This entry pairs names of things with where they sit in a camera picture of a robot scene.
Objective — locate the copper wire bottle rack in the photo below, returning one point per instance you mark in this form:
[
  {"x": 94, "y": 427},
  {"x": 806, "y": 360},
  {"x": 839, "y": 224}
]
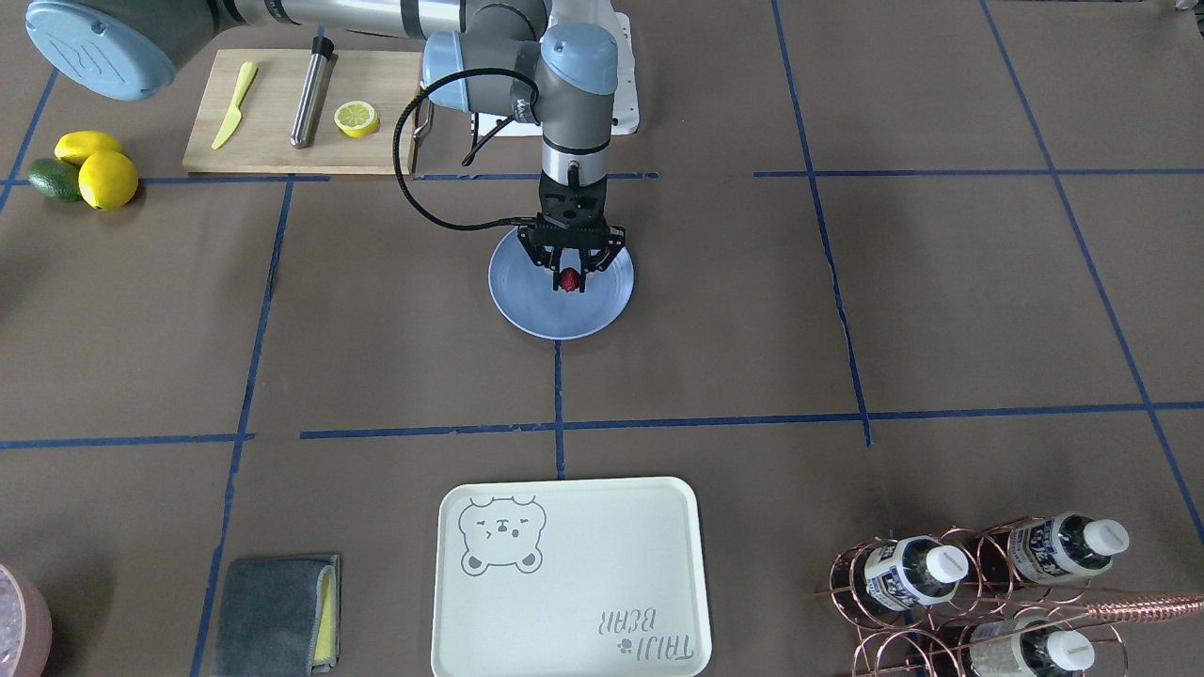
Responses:
[{"x": 918, "y": 642}]

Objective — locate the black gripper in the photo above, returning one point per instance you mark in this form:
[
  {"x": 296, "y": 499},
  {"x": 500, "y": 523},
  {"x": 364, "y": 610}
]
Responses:
[{"x": 534, "y": 254}]

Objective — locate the cream bear tray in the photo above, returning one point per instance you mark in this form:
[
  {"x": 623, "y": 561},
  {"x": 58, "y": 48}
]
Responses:
[{"x": 602, "y": 577}]

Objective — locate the grey folded cloth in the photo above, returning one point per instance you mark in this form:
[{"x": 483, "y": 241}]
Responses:
[{"x": 280, "y": 617}]

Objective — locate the tea bottle far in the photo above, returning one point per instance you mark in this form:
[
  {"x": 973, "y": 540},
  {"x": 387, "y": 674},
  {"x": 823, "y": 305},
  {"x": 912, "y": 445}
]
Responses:
[{"x": 1027, "y": 649}]

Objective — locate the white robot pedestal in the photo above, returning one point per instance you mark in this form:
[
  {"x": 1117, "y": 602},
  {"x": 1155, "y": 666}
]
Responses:
[{"x": 626, "y": 116}]

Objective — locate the whole yellow lemon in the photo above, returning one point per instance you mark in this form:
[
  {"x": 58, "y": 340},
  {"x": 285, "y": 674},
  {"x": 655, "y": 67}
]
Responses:
[{"x": 74, "y": 148}]

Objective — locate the tea bottle near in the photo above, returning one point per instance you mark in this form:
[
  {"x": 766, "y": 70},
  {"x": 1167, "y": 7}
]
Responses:
[{"x": 897, "y": 578}]

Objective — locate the lemon half slice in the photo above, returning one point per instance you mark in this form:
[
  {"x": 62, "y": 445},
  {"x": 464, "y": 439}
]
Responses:
[{"x": 357, "y": 119}]

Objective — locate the pink bowl of ice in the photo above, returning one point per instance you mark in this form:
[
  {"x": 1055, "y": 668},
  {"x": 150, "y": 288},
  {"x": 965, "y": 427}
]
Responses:
[{"x": 26, "y": 626}]

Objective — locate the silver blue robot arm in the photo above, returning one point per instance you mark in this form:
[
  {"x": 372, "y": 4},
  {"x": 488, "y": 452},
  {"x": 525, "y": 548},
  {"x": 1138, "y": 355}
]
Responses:
[{"x": 505, "y": 58}]

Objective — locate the green lime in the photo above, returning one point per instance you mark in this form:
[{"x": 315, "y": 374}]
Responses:
[{"x": 55, "y": 179}]

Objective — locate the yellow plastic knife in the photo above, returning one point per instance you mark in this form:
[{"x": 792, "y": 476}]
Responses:
[{"x": 234, "y": 115}]

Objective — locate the tea bottle middle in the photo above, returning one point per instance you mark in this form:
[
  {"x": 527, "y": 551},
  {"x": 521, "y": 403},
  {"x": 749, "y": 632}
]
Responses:
[{"x": 1069, "y": 547}]

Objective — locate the blue round plate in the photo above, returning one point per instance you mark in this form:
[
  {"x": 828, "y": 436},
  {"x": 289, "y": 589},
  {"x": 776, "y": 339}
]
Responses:
[{"x": 524, "y": 294}]

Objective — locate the tea bottle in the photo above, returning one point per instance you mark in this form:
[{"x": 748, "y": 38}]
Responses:
[
  {"x": 1069, "y": 547},
  {"x": 897, "y": 578},
  {"x": 1027, "y": 649}
]

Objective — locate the red strawberry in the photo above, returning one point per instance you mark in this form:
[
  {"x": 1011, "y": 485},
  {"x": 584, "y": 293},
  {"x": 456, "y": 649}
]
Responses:
[{"x": 569, "y": 279}]

